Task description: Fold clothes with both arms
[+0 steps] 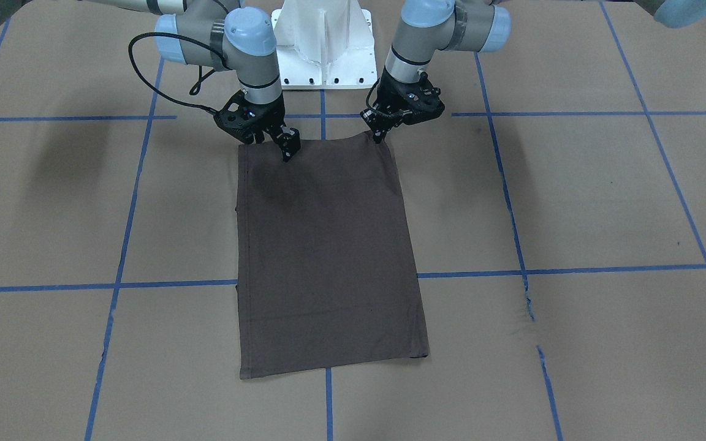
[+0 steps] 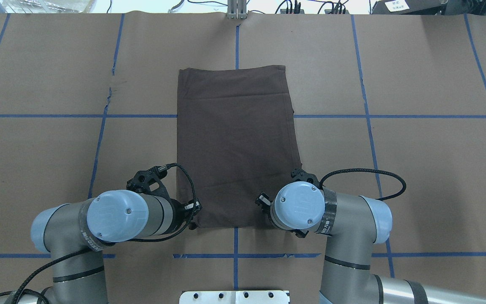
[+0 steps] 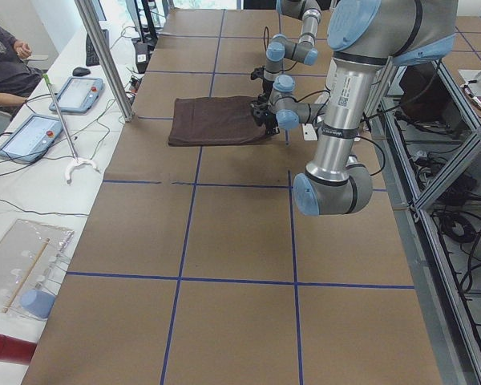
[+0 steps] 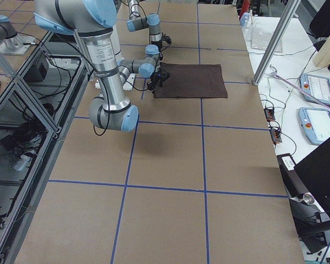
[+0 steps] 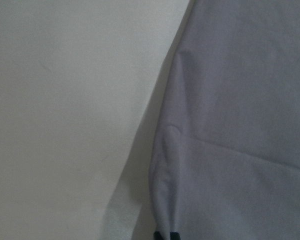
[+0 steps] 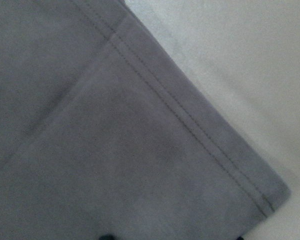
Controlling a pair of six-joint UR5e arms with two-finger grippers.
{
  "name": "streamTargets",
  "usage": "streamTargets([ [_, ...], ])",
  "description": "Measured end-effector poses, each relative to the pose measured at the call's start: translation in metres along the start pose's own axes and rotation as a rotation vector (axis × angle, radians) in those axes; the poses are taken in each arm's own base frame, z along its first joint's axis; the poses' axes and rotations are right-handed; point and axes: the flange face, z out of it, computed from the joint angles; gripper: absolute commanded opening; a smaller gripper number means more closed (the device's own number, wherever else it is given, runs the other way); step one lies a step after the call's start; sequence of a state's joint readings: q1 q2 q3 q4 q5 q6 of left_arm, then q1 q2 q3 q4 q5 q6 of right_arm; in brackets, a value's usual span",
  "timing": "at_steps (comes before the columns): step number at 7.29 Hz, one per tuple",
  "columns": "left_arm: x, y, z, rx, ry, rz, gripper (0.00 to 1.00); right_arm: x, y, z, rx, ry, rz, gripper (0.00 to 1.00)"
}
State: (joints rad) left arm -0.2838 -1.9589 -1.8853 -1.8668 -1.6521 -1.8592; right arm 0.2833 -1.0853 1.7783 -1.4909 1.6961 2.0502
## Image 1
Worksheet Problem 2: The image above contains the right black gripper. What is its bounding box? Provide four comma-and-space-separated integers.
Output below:
263, 120, 302, 163

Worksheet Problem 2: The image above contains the dark brown t-shirt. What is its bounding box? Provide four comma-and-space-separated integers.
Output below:
236, 131, 430, 380

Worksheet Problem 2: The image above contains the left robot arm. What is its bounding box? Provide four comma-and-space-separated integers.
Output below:
360, 1, 706, 143

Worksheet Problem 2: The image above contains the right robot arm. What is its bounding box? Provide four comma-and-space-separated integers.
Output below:
108, 1, 302, 162

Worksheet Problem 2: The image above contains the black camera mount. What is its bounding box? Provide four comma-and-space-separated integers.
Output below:
373, 70, 445, 127
213, 91, 285, 145

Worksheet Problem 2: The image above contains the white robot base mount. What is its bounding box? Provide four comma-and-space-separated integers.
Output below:
271, 1, 378, 91

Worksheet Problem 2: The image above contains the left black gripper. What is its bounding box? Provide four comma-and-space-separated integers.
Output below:
360, 105, 404, 143

